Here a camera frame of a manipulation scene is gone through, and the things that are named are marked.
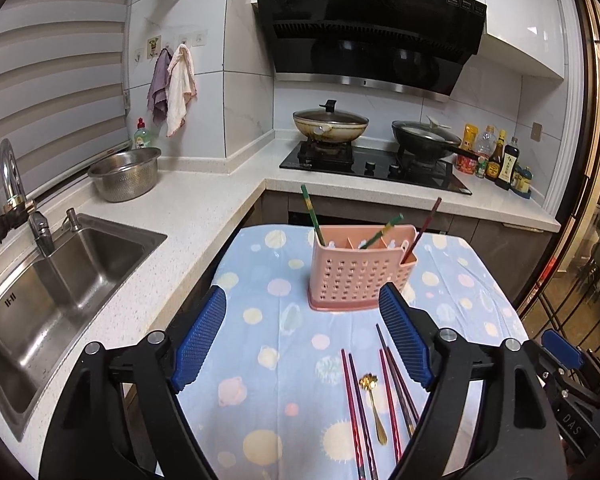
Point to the green dish soap bottle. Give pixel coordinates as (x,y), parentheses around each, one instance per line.
(142,136)

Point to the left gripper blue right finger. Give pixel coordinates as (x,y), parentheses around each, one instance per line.
(413,333)

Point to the clear plastic bottle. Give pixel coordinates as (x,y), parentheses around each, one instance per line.
(484,147)

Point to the blue polka dot tablecloth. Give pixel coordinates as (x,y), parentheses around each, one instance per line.
(270,401)

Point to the dark red chopstick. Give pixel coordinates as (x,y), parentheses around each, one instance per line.
(405,399)

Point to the black gas stove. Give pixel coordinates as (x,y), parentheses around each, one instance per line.
(397,166)

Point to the pink perforated utensil basket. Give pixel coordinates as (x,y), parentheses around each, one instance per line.
(346,277)

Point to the bright red chopstick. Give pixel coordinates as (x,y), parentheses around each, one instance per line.
(359,462)

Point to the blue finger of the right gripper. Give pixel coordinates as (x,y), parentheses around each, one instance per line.
(564,352)

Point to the stainless steel bowl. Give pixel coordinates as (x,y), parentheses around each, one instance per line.
(127,175)

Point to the purple hanging cloth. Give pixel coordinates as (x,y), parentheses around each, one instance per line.
(157,102)

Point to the small teal jar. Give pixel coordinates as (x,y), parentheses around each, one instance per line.
(521,182)

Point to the black range hood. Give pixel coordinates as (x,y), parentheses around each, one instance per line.
(405,46)

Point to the red spiral chopstick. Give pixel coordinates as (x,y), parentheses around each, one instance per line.
(395,431)

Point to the dark maroon chopstick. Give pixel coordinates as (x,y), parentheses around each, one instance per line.
(361,412)

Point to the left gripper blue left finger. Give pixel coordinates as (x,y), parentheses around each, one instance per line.
(192,334)

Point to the green chopstick in basket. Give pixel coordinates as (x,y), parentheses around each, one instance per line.
(383,231)

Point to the sink soap dispenser pump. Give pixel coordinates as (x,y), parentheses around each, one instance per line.
(71,222)

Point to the white pink hanging towel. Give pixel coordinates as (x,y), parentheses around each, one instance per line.
(182,88)

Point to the stainless steel sink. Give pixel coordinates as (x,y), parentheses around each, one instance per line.
(46,304)

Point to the maroon chopstick outermost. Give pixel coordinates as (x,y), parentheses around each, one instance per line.
(422,230)

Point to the dark soy sauce bottle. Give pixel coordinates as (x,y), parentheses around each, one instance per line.
(510,158)

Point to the green chopstick gold band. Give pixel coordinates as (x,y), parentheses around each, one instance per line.
(312,214)

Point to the gold flower spoon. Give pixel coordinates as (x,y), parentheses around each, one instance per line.
(369,382)

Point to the dark purple chopstick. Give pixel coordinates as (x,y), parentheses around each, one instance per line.
(384,346)

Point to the brown sauce bottle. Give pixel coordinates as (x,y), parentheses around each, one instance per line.
(493,166)

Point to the chrome kitchen faucet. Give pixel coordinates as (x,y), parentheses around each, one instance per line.
(15,209)

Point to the red seasoning jar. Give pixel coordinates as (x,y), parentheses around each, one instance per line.
(466,164)

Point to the black wok with lid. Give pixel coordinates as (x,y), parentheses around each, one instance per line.
(428,141)

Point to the beige wok with lid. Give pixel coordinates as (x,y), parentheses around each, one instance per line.
(327,124)

